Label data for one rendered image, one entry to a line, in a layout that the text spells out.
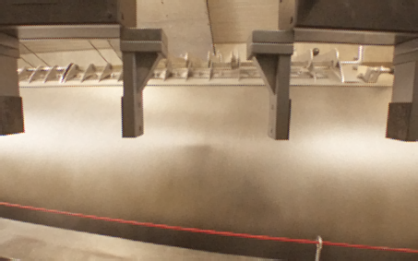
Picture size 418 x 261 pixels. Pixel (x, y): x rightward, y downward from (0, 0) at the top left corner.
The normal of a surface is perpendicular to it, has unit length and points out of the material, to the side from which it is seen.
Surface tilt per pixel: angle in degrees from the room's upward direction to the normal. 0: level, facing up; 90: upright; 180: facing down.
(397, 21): 90
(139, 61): 90
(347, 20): 90
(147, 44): 90
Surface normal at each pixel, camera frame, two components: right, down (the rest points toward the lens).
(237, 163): -0.14, -0.36
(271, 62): 0.00, 0.11
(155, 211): -0.16, -0.15
